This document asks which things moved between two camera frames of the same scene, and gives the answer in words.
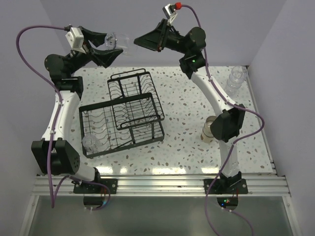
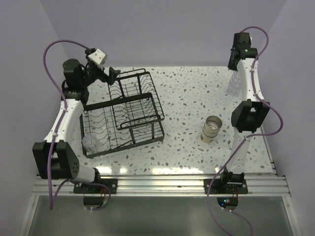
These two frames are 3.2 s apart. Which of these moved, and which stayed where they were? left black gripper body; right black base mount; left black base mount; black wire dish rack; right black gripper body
Moved: left black gripper body; right black gripper body
Stayed: right black base mount; black wire dish rack; left black base mount
